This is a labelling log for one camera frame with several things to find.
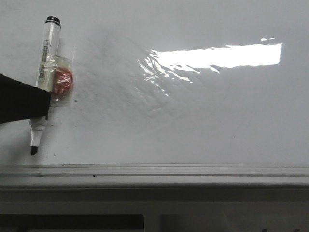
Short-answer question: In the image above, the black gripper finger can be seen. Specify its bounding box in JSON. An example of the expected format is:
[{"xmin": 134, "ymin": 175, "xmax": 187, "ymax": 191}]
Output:
[{"xmin": 0, "ymin": 74, "xmax": 51, "ymax": 124}]

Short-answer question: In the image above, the grey aluminium whiteboard frame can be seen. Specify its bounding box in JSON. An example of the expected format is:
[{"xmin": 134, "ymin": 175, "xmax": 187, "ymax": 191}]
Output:
[{"xmin": 0, "ymin": 164, "xmax": 309, "ymax": 189}]

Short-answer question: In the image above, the red magnet taped to marker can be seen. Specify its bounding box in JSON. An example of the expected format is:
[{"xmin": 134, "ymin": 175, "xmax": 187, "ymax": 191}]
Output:
[{"xmin": 49, "ymin": 55, "xmax": 74, "ymax": 107}]

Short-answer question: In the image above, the white whiteboard surface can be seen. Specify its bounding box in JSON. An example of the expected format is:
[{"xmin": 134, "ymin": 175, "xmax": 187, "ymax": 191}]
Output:
[{"xmin": 0, "ymin": 0, "xmax": 309, "ymax": 166}]

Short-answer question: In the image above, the white whiteboard marker black tip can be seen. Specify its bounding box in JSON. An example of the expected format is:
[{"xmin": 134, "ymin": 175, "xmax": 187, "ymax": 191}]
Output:
[{"xmin": 29, "ymin": 16, "xmax": 61, "ymax": 155}]

